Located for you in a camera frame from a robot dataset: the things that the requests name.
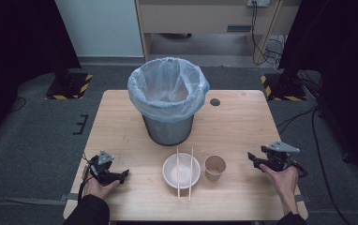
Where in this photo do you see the black floor cable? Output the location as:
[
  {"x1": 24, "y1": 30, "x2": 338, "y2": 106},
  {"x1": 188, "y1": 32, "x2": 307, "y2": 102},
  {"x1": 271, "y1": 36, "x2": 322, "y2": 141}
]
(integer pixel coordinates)
[
  {"x1": 9, "y1": 97, "x2": 27, "y2": 114},
  {"x1": 275, "y1": 105, "x2": 353, "y2": 225}
]

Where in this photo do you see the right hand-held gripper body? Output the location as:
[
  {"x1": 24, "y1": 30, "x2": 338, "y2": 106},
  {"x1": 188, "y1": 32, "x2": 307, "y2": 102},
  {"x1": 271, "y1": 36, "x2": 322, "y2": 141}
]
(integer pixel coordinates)
[{"x1": 260, "y1": 140, "x2": 302, "y2": 173}]

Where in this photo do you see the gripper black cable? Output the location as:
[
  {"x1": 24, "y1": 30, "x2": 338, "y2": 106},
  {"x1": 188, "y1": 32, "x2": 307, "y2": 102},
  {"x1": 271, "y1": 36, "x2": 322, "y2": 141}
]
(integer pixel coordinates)
[
  {"x1": 289, "y1": 159, "x2": 309, "y2": 179},
  {"x1": 77, "y1": 153, "x2": 95, "y2": 203}
]

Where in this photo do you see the person's left hand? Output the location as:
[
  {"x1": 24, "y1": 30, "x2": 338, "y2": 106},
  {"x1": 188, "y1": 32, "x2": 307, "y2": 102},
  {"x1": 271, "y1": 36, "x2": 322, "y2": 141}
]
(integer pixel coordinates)
[{"x1": 82, "y1": 165, "x2": 121, "y2": 201}]

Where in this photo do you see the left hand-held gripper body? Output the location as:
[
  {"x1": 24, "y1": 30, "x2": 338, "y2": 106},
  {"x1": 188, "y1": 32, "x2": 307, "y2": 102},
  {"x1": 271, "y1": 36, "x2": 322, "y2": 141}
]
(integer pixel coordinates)
[{"x1": 87, "y1": 150, "x2": 122, "y2": 186}]

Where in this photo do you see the translucent blue plastic bin bag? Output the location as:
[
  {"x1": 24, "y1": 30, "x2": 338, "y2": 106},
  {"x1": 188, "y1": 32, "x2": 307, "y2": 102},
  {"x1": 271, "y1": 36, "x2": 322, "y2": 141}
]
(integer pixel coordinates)
[{"x1": 127, "y1": 56, "x2": 211, "y2": 124}]

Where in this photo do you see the light wooden desk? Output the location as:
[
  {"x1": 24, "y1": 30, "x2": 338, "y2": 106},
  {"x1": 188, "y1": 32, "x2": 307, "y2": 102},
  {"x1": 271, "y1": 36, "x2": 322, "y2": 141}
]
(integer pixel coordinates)
[{"x1": 134, "y1": 0, "x2": 303, "y2": 64}]

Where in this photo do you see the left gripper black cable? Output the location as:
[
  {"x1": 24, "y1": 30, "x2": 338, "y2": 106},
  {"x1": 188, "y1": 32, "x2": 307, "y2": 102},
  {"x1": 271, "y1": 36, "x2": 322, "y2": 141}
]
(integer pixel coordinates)
[{"x1": 77, "y1": 153, "x2": 95, "y2": 203}]

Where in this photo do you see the person's right hand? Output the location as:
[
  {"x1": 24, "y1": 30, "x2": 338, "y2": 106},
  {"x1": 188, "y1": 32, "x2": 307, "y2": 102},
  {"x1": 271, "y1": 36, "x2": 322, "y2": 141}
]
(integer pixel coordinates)
[{"x1": 259, "y1": 163, "x2": 299, "y2": 202}]

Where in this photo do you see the black stand base striped tape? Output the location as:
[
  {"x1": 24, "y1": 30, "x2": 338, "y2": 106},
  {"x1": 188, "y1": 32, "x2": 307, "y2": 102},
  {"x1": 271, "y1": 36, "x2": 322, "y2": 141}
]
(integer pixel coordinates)
[
  {"x1": 260, "y1": 73, "x2": 308, "y2": 102},
  {"x1": 45, "y1": 72, "x2": 94, "y2": 101}
]

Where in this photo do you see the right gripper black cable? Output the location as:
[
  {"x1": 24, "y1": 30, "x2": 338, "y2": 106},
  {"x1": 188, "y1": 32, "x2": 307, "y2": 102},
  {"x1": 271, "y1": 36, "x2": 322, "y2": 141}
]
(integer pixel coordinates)
[{"x1": 289, "y1": 159, "x2": 309, "y2": 179}]

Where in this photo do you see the white disposable bowl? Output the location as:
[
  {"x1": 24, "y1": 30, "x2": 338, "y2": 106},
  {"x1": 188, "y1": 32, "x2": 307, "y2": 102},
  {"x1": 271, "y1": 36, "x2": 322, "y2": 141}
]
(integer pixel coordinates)
[{"x1": 162, "y1": 152, "x2": 201, "y2": 190}]

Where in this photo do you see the wooden chopstick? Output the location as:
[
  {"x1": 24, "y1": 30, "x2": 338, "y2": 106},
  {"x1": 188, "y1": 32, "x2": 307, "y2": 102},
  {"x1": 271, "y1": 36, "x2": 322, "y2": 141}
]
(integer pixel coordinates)
[
  {"x1": 175, "y1": 145, "x2": 181, "y2": 202},
  {"x1": 187, "y1": 146, "x2": 195, "y2": 202}
]

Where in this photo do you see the metal trash bin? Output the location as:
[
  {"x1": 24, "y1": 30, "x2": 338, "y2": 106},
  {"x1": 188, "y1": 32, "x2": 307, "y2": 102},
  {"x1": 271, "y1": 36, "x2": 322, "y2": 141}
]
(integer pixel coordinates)
[{"x1": 142, "y1": 112, "x2": 196, "y2": 147}]

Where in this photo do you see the brown paper cup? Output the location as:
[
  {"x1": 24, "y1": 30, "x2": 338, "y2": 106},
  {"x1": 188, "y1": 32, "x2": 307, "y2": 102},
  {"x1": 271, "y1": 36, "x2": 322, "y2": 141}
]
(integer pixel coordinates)
[{"x1": 203, "y1": 155, "x2": 227, "y2": 183}]

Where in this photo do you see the black curtain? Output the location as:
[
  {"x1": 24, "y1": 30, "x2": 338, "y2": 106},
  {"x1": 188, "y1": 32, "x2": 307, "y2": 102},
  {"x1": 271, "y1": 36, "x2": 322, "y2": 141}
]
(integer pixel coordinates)
[
  {"x1": 0, "y1": 0, "x2": 82, "y2": 148},
  {"x1": 278, "y1": 0, "x2": 358, "y2": 188}
]

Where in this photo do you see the grey power strip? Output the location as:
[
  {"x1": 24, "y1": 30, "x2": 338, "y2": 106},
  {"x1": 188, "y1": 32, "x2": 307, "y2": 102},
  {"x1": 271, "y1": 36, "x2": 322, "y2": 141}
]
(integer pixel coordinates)
[{"x1": 246, "y1": 0, "x2": 271, "y2": 8}]

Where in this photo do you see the black power cables bundle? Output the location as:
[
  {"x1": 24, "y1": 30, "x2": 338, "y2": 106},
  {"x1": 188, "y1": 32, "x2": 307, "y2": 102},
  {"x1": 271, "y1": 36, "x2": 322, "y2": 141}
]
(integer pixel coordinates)
[{"x1": 250, "y1": 1, "x2": 287, "y2": 68}]

